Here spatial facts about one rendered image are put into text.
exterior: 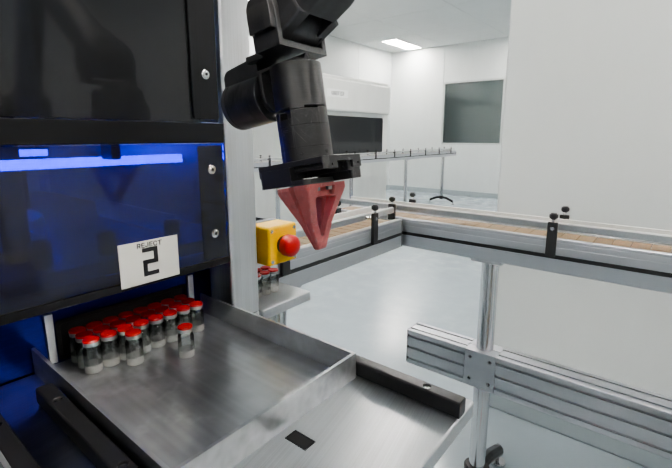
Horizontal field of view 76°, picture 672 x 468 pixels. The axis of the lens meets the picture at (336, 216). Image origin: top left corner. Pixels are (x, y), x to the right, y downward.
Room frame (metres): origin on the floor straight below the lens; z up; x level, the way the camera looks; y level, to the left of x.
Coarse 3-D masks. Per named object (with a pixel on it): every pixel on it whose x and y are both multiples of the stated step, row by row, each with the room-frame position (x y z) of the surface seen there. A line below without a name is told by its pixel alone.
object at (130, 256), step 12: (156, 240) 0.58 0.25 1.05; (168, 240) 0.59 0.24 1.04; (120, 252) 0.54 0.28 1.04; (132, 252) 0.55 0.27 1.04; (144, 252) 0.57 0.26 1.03; (168, 252) 0.59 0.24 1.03; (120, 264) 0.54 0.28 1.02; (132, 264) 0.55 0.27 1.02; (156, 264) 0.58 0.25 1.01; (168, 264) 0.59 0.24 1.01; (120, 276) 0.54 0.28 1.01; (132, 276) 0.55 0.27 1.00; (156, 276) 0.58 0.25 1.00; (168, 276) 0.59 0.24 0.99
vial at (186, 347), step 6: (186, 330) 0.56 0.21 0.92; (192, 330) 0.56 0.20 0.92; (180, 336) 0.56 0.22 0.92; (186, 336) 0.56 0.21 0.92; (192, 336) 0.56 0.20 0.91; (180, 342) 0.55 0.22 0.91; (186, 342) 0.55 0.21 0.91; (192, 342) 0.56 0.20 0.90; (180, 348) 0.55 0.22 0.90; (186, 348) 0.55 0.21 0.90; (192, 348) 0.56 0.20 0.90; (180, 354) 0.56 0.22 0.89; (186, 354) 0.55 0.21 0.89; (192, 354) 0.56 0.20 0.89
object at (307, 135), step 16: (304, 112) 0.46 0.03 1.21; (320, 112) 0.47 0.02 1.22; (288, 128) 0.46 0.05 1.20; (304, 128) 0.46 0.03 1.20; (320, 128) 0.46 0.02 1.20; (288, 144) 0.46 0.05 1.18; (304, 144) 0.46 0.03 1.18; (320, 144) 0.46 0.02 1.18; (288, 160) 0.46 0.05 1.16; (304, 160) 0.44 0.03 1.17; (320, 160) 0.43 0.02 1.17; (336, 160) 0.44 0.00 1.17; (352, 160) 0.46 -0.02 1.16; (304, 176) 0.47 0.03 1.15
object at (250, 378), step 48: (240, 336) 0.62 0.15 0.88; (288, 336) 0.58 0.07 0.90; (96, 384) 0.49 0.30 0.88; (144, 384) 0.49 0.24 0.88; (192, 384) 0.49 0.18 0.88; (240, 384) 0.49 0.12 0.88; (288, 384) 0.49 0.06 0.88; (336, 384) 0.48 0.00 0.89; (144, 432) 0.40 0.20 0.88; (192, 432) 0.40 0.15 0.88; (240, 432) 0.37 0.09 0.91
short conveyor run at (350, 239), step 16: (368, 208) 1.33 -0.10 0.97; (336, 224) 1.11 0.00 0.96; (352, 224) 1.26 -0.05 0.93; (368, 224) 1.26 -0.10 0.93; (384, 224) 1.24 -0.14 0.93; (400, 224) 1.32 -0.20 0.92; (304, 240) 1.06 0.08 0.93; (336, 240) 1.07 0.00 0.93; (352, 240) 1.12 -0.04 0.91; (368, 240) 1.18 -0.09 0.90; (384, 240) 1.25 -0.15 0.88; (400, 240) 1.32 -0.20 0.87; (304, 256) 0.98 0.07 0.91; (320, 256) 1.02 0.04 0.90; (336, 256) 1.07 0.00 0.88; (352, 256) 1.12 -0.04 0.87; (368, 256) 1.18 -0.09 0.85; (288, 272) 0.92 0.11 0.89; (304, 272) 0.97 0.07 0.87; (320, 272) 1.02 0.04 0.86
